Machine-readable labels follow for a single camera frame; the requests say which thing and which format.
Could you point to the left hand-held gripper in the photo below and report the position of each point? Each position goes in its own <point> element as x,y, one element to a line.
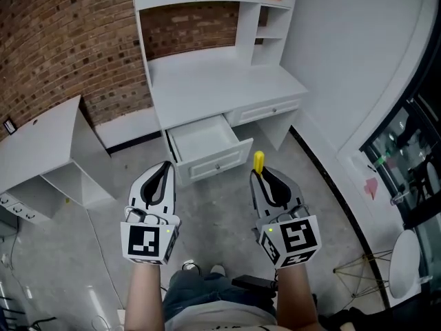
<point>143,241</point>

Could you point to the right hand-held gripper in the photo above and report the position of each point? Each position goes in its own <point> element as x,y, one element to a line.
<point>296,236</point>

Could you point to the white drawer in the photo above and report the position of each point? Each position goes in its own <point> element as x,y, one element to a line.
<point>265,110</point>
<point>206,143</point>

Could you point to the person's left forearm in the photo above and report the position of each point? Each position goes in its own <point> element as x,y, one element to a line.
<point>144,295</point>

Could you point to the person's right forearm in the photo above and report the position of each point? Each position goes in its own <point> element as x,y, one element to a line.
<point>296,298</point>

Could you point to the white closed drawer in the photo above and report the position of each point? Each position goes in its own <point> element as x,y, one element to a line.
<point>265,110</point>

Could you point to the black box on floor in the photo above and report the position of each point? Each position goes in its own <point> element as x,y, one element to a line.
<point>253,282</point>

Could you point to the person's white shoe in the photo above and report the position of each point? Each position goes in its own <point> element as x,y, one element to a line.
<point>217,270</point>

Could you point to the pink paper sheet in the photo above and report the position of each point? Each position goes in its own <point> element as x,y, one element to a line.
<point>372,187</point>

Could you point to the person's blue jeans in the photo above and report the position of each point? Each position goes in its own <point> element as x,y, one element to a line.
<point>193,291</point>

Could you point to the white low side desk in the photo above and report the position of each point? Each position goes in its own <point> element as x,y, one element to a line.
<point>38,143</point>

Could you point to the white desk with hutch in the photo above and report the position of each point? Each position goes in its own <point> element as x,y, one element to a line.
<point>213,78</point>

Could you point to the person's white shirt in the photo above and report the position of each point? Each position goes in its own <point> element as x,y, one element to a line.
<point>224,320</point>

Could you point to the black framed glass door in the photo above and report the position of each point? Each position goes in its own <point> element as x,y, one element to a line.
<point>413,157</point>

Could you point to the black bag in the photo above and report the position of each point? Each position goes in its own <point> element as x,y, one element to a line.
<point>355,319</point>

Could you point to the black wall socket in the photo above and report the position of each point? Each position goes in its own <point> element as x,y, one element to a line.
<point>10,126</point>

